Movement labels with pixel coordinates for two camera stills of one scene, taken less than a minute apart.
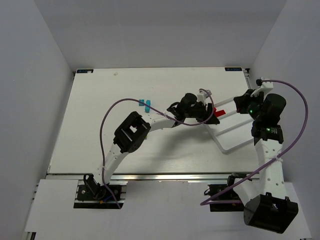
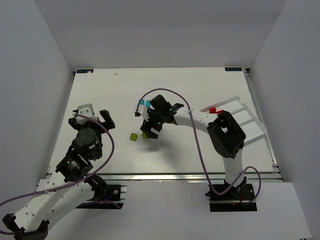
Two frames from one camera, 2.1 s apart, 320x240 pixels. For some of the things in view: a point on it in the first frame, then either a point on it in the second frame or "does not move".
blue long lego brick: [147, 108] does not move
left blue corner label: [85, 71] does not move
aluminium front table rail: [147, 177] does not move
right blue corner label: [233, 69] does not move
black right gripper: [241, 102] → [152, 123]
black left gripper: [208, 113] → [90, 122]
